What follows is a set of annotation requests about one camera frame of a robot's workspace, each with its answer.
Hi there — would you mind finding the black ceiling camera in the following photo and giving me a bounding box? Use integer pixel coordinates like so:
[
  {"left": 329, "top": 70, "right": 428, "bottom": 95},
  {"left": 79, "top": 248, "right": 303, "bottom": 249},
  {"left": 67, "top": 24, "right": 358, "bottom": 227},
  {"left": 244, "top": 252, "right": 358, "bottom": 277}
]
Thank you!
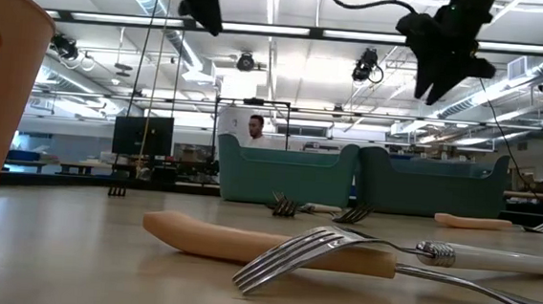
[
  {"left": 350, "top": 46, "right": 387, "bottom": 86},
  {"left": 235, "top": 50, "right": 257, "bottom": 74},
  {"left": 49, "top": 33, "right": 82, "bottom": 63}
]

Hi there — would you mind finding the blue plastic bin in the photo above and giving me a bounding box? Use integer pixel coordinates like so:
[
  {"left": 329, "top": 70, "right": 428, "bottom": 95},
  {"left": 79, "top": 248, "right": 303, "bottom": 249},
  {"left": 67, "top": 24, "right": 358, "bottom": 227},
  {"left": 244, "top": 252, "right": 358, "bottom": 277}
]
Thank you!
[{"left": 353, "top": 143, "right": 511, "bottom": 223}]

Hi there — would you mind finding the black overhead light beam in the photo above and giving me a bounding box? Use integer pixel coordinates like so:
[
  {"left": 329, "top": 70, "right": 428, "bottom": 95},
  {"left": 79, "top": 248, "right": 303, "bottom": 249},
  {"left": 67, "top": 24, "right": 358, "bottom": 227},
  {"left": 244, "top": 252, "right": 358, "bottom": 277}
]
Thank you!
[{"left": 45, "top": 7, "right": 543, "bottom": 58}]

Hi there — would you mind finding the teal plastic bin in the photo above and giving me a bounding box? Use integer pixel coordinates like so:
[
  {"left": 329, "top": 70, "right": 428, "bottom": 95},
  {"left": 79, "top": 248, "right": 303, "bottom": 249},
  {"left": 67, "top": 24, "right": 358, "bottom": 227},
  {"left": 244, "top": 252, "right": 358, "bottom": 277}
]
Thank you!
[{"left": 213, "top": 132, "right": 362, "bottom": 210}]

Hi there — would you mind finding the blue storage crate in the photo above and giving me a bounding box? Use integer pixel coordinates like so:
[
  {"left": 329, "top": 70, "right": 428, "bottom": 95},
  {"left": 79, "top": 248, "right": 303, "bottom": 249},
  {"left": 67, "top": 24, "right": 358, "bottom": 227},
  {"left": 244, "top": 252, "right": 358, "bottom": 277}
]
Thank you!
[{"left": 6, "top": 148, "right": 42, "bottom": 163}]

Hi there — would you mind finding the orange plastic bin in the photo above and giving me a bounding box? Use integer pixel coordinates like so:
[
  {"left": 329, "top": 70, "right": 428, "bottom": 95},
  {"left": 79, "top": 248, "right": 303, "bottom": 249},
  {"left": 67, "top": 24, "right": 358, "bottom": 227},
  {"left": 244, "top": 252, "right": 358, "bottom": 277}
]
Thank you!
[{"left": 0, "top": 0, "right": 60, "bottom": 224}]

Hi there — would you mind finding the wooden workshop table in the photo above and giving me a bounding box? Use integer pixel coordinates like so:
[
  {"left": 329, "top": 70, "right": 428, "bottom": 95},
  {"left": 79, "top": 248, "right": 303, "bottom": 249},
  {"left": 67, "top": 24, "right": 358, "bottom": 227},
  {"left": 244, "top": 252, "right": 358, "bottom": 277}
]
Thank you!
[
  {"left": 502, "top": 188, "right": 543, "bottom": 201},
  {"left": 4, "top": 155, "right": 114, "bottom": 179}
]

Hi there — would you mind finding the black hanging cable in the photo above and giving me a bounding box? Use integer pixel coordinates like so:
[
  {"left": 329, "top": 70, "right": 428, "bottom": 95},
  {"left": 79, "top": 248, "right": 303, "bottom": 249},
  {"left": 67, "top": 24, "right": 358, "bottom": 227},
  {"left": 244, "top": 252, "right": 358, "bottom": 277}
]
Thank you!
[
  {"left": 124, "top": 0, "right": 164, "bottom": 119},
  {"left": 170, "top": 0, "right": 193, "bottom": 120},
  {"left": 469, "top": 78, "right": 543, "bottom": 201}
]

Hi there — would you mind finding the yellow hanging rope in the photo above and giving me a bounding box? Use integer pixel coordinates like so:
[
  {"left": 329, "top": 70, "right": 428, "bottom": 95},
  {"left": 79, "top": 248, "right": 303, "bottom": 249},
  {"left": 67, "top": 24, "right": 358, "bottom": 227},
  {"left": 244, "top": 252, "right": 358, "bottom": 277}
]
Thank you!
[{"left": 135, "top": 0, "right": 174, "bottom": 174}]

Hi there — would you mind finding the person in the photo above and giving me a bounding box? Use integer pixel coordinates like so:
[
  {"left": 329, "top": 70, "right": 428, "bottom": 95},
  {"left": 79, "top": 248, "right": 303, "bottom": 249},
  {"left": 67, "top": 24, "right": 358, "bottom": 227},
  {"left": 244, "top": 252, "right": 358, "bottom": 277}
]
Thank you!
[{"left": 245, "top": 113, "right": 275, "bottom": 150}]

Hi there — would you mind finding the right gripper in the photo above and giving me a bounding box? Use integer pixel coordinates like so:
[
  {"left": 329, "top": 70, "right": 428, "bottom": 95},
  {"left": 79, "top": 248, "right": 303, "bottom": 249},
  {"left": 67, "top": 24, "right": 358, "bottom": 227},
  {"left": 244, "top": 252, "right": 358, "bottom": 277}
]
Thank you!
[{"left": 389, "top": 0, "right": 503, "bottom": 111}]

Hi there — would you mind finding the orange-handled fork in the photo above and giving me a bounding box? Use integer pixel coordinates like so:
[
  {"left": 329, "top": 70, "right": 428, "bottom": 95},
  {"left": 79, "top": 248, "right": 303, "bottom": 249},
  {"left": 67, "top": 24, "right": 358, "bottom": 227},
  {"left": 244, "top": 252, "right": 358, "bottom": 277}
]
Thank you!
[
  {"left": 137, "top": 208, "right": 543, "bottom": 304},
  {"left": 433, "top": 209, "right": 543, "bottom": 235}
]

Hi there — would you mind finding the black monitor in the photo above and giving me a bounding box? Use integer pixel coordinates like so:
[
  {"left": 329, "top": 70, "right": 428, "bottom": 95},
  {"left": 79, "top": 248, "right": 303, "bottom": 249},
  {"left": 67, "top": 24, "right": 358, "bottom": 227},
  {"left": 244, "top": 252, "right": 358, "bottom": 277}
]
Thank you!
[{"left": 110, "top": 112, "right": 176, "bottom": 160}]

